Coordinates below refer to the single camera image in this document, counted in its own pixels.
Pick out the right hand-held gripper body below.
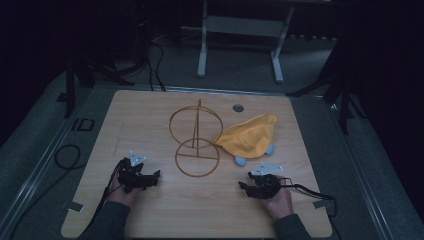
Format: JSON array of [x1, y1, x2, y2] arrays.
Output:
[[247, 162, 290, 200]]

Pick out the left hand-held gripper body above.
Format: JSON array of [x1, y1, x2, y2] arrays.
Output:
[[116, 150, 150, 194]]

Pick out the person's right hand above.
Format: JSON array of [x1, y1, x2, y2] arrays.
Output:
[[262, 175, 295, 222]]

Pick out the person's left hand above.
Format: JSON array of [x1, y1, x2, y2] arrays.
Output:
[[105, 159, 142, 208]]

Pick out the yellow cloth hat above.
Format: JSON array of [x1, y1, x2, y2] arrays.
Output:
[[214, 113, 279, 160]]

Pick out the grey tape piece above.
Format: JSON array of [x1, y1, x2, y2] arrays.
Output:
[[67, 201, 86, 214], [312, 199, 332, 210]]

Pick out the black tripod stand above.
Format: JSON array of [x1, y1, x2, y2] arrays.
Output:
[[63, 54, 136, 120], [285, 36, 359, 135]]

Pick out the white metal stand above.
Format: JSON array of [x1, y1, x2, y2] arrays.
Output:
[[196, 0, 296, 84]]

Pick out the gold wire hat stand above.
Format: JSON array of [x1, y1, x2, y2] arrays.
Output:
[[168, 98, 225, 179]]

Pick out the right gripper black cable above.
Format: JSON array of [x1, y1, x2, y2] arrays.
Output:
[[282, 178, 338, 218]]

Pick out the black looped floor cable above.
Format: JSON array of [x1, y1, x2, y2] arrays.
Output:
[[53, 143, 88, 171]]

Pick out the black hanging cables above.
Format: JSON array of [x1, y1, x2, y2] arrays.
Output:
[[145, 39, 167, 93]]

